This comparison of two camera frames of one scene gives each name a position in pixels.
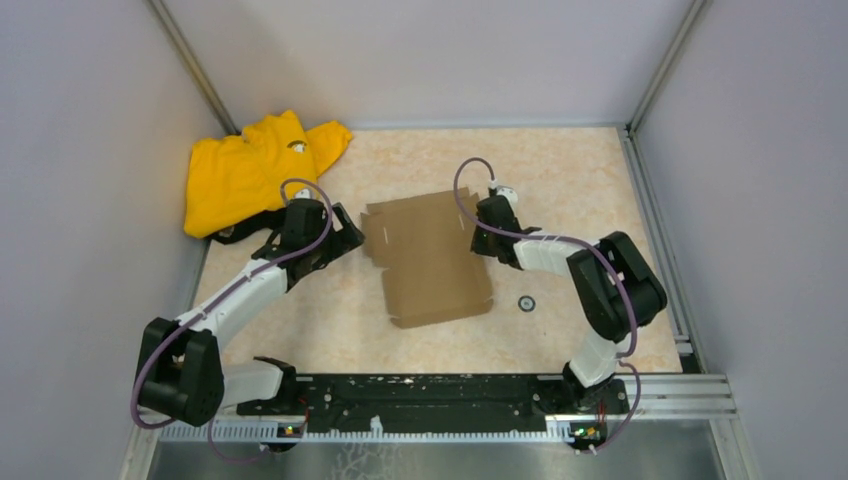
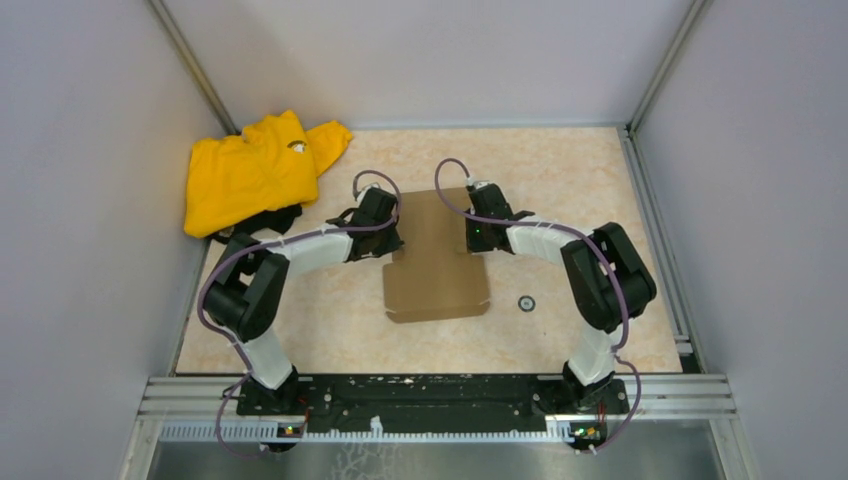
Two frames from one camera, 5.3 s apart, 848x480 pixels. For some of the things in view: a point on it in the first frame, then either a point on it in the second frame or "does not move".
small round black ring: [526, 303] does not move
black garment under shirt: [256, 223] does not move
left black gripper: [343, 239] -> [393, 244]
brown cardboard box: [431, 272] does not move
